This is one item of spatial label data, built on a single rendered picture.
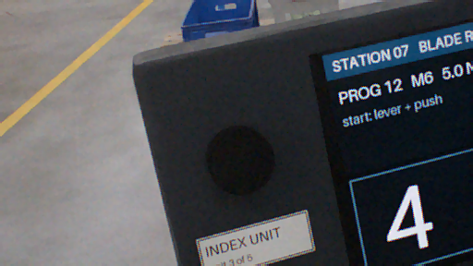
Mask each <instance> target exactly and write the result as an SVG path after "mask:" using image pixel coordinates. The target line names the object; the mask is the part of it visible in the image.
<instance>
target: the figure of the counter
mask: <svg viewBox="0 0 473 266"><path fill-rule="evenodd" d="M346 185H347V190H348V195H350V201H351V206H352V211H353V215H354V221H355V227H356V231H357V236H358V246H359V251H360V257H361V261H362V266H427V265H430V264H433V263H437V262H440V261H444V260H449V259H452V258H456V257H460V256H463V255H466V253H465V247H464V241H463V236H462V229H461V223H460V217H459V210H458V205H456V199H455V188H454V182H453V176H452V170H451V165H450V159H449V152H447V153H442V154H438V155H434V156H431V157H428V159H423V160H419V161H415V162H413V163H405V164H401V165H397V166H395V167H391V168H386V169H382V170H379V171H376V172H372V173H367V174H364V175H358V176H354V177H349V178H346Z"/></svg>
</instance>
